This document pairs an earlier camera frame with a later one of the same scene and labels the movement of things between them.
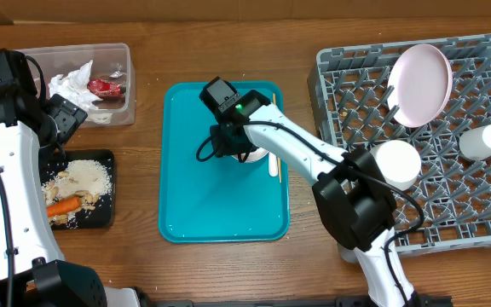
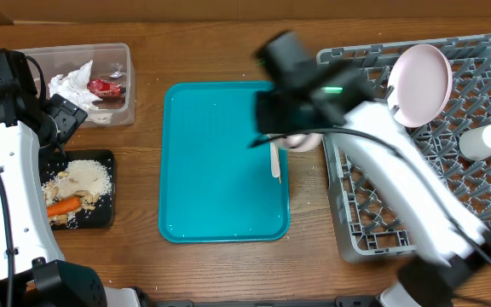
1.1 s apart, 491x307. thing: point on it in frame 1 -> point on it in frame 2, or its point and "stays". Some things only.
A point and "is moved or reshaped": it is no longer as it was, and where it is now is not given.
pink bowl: x=254 y=154 is moved or reshaped
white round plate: x=419 y=85 stays
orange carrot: x=63 y=205 stays
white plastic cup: x=482 y=142 stays
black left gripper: x=66 y=114 stays
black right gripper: x=221 y=148 -> x=265 y=122
